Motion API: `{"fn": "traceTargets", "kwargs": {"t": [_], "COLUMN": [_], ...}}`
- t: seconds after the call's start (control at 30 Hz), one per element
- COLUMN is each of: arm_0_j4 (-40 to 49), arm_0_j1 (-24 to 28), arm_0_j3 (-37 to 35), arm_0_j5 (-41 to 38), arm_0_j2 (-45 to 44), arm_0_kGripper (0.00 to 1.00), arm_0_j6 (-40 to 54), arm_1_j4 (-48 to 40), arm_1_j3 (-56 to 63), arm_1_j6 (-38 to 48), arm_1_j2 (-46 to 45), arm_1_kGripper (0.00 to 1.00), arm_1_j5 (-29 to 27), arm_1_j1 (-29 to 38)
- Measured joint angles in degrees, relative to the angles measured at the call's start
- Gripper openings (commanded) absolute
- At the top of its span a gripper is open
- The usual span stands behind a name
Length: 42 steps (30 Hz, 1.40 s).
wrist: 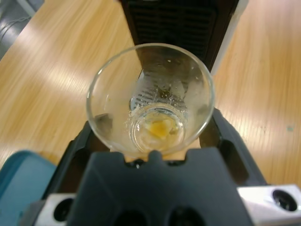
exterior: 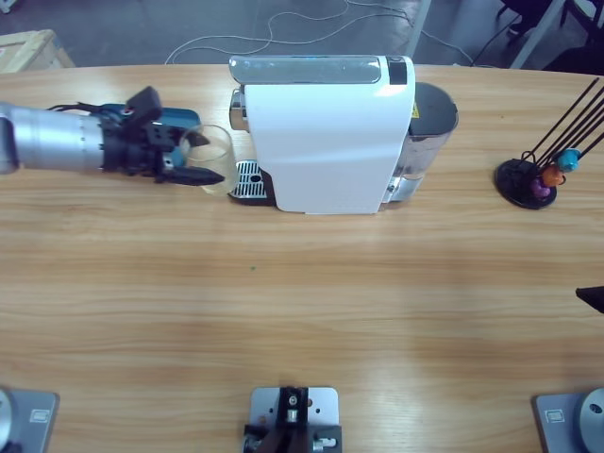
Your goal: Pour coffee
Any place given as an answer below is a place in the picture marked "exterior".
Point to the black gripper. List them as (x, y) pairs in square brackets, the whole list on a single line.
[(132, 151)]

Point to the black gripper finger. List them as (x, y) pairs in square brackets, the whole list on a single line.
[(595, 297)]

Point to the clear glass cup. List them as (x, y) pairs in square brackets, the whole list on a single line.
[(222, 151)]

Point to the silver coffee machine lever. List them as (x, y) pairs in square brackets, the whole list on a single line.
[(307, 71)]

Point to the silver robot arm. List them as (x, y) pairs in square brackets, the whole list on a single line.
[(52, 141)]

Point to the purple coffee capsule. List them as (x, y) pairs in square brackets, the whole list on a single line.
[(539, 189)]

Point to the orange coffee capsule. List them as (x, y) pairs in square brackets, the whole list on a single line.
[(551, 176)]

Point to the white capsule coffee machine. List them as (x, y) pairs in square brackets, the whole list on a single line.
[(325, 141)]

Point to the teal coffee capsule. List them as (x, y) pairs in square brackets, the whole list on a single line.
[(568, 159)]

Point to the grey coffee machine water tank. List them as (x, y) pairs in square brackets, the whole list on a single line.
[(431, 118)]

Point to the teal plastic tray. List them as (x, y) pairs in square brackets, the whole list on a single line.
[(181, 118)]

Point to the silver drip grid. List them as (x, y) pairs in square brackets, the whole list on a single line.
[(252, 181)]

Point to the black capsule holder with rods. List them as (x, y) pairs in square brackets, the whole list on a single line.
[(514, 177)]

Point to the wooden crate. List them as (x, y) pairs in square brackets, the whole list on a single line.
[(33, 52)]

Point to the white metal table leg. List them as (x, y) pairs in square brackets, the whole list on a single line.
[(538, 35)]

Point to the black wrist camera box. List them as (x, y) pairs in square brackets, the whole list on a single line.
[(144, 106)]

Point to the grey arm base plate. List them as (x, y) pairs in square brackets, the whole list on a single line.
[(38, 415), (566, 415)]

